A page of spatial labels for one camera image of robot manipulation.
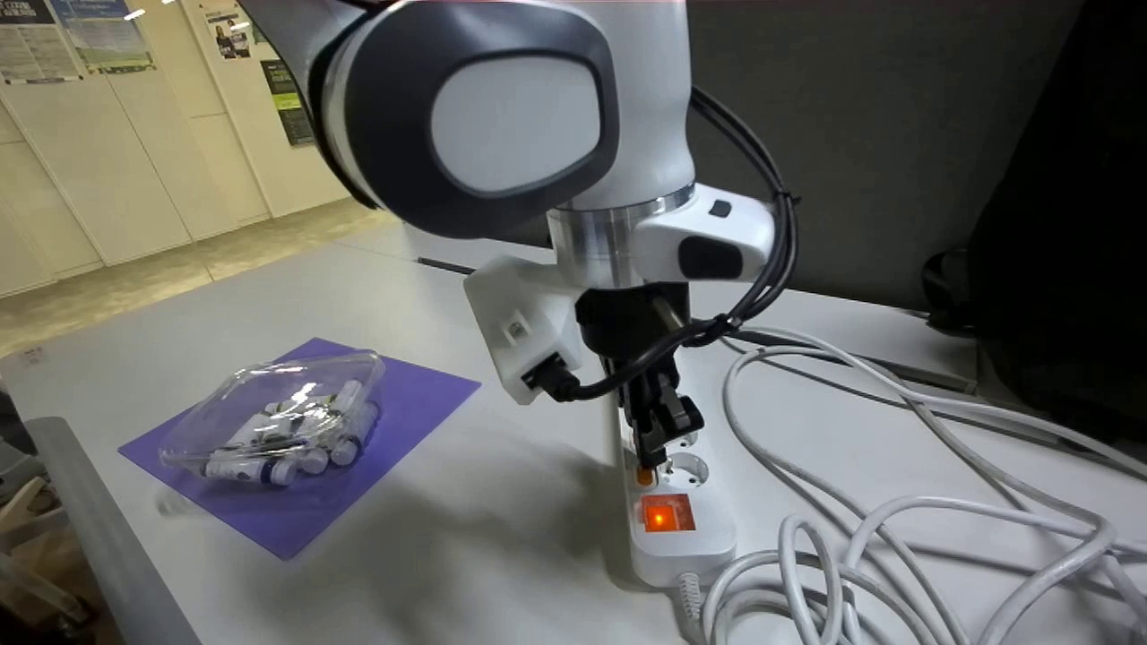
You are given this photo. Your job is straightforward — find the clear plastic bag of tubes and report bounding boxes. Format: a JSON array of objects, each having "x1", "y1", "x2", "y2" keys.
[{"x1": 158, "y1": 352, "x2": 386, "y2": 486}]

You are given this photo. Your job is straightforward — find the wall posters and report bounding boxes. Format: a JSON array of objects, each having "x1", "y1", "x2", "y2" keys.
[{"x1": 0, "y1": 0, "x2": 317, "y2": 145}]

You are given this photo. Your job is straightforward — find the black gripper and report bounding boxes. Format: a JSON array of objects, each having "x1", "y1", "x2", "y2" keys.
[{"x1": 577, "y1": 284, "x2": 703, "y2": 470}]

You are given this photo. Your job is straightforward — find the purple paper sheet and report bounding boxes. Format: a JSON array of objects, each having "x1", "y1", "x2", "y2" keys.
[{"x1": 121, "y1": 336, "x2": 478, "y2": 558}]

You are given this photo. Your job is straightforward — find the white power cable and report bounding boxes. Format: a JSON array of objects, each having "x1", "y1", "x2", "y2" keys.
[{"x1": 675, "y1": 320, "x2": 1147, "y2": 645}]

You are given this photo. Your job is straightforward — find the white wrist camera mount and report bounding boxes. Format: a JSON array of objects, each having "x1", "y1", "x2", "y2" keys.
[{"x1": 463, "y1": 259, "x2": 585, "y2": 403}]

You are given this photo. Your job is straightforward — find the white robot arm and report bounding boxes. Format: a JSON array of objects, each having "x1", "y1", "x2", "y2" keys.
[{"x1": 236, "y1": 0, "x2": 796, "y2": 470}]

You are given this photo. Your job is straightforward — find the black camera cable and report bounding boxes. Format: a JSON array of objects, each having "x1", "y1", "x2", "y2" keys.
[{"x1": 520, "y1": 81, "x2": 803, "y2": 401}]

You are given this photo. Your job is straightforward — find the white power strip orange switches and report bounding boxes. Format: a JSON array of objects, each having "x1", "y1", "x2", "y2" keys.
[{"x1": 612, "y1": 414, "x2": 738, "y2": 588}]

